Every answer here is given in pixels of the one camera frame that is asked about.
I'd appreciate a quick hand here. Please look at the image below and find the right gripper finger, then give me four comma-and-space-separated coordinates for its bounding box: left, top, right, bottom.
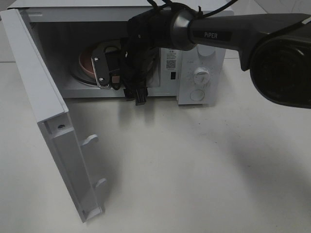
135, 87, 148, 106
123, 88, 136, 100

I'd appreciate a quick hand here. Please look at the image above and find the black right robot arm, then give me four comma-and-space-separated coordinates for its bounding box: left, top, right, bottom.
120, 0, 311, 109

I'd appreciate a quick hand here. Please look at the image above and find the round door release button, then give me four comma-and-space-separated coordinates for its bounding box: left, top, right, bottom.
190, 90, 205, 101

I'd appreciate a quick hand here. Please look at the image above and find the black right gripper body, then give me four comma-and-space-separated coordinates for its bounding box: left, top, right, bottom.
104, 45, 156, 92

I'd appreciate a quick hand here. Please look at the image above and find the white microwave door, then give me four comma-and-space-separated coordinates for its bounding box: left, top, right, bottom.
0, 9, 106, 222

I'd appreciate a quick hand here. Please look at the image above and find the upper white power knob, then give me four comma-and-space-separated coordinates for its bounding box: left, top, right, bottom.
197, 45, 215, 57

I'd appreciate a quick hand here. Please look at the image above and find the white warning label sticker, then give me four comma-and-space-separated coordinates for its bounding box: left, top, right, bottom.
165, 49, 178, 70

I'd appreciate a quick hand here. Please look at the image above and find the white microwave oven body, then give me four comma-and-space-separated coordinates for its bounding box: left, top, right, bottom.
7, 0, 234, 106

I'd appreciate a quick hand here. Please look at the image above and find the pink round plate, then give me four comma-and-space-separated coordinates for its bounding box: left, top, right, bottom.
79, 44, 98, 79

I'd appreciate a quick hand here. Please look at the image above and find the white timer knob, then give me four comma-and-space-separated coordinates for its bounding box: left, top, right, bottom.
193, 67, 210, 85

